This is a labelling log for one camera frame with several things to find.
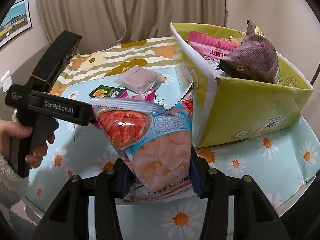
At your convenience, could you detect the shrimp flakes snack bag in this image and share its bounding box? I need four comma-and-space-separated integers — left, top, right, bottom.
89, 86, 193, 203

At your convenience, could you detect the green beef cracker bag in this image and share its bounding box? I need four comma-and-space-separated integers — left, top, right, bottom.
89, 85, 127, 98

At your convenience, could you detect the green cardboard box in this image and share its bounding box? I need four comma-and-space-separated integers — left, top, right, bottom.
170, 23, 314, 148

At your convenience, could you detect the frosted white snack pouch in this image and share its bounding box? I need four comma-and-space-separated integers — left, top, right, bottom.
114, 66, 163, 94

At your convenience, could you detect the left hand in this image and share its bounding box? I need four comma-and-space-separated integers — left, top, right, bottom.
1, 120, 55, 170

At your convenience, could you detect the blue daisy tablecloth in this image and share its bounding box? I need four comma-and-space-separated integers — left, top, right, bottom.
24, 65, 320, 240

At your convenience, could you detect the pink striped snack bag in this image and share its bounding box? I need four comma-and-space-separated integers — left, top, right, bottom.
120, 90, 156, 102

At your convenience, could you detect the framed picture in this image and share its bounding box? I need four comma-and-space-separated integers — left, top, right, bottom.
0, 0, 32, 48

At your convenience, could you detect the beige curtain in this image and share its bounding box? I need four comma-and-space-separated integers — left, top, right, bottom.
37, 0, 228, 54

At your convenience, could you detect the pink Oishi milk candy bag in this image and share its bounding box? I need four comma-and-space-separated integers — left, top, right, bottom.
188, 30, 240, 68

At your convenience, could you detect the floral striped quilt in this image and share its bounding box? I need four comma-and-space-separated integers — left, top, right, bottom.
50, 36, 174, 96

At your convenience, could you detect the dark purple snack bag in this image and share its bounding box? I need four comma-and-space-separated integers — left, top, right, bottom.
219, 20, 279, 84

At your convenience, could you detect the white wall switch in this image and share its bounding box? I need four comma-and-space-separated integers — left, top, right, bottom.
1, 70, 12, 93

